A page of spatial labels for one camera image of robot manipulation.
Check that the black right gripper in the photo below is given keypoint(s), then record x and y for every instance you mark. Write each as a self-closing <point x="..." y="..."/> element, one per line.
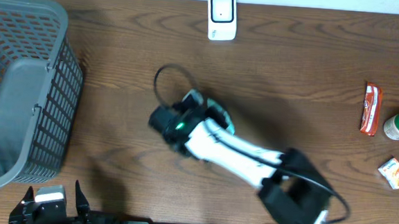
<point x="211" y="114"/>

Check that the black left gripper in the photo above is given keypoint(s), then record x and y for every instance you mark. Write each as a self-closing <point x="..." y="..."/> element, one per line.
<point x="84" y="217"/>

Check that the grey plastic basket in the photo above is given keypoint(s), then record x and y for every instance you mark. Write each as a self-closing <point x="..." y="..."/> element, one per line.
<point x="40" y="86"/>

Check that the red snack packet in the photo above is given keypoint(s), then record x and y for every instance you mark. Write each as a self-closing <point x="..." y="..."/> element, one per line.
<point x="372" y="105"/>

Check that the orange snack box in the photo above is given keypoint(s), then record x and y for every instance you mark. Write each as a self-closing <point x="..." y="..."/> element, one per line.
<point x="390" y="170"/>

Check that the white barcode scanner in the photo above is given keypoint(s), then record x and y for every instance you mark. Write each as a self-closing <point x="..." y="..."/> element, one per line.
<point x="222" y="20"/>

